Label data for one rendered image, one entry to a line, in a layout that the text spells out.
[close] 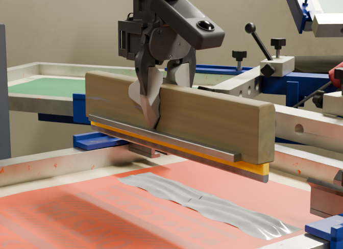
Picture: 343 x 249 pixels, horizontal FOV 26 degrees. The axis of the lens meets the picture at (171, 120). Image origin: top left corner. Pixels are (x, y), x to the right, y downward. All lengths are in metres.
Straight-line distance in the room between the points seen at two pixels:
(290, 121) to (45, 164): 0.45
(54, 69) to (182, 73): 1.41
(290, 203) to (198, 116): 0.24
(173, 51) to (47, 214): 0.30
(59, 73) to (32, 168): 1.20
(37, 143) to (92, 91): 2.71
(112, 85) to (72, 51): 2.74
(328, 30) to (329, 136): 0.92
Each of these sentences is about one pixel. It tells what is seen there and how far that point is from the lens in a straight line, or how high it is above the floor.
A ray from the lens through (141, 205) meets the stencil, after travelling 1.12.
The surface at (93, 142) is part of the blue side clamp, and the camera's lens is 1.32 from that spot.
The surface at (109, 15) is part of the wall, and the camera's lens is 3.96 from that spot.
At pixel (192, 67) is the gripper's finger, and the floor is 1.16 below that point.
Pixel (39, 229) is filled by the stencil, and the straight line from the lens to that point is 1.04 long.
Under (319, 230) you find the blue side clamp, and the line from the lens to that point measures 0.91.
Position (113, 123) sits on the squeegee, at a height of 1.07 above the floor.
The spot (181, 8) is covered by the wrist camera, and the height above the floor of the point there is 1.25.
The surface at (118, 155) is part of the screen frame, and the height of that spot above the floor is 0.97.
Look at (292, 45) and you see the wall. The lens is 4.64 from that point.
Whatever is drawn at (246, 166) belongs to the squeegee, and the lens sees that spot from 0.95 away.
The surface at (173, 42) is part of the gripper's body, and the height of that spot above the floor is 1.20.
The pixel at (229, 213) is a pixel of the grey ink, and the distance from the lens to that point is 1.08.
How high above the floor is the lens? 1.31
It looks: 12 degrees down
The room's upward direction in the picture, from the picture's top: straight up
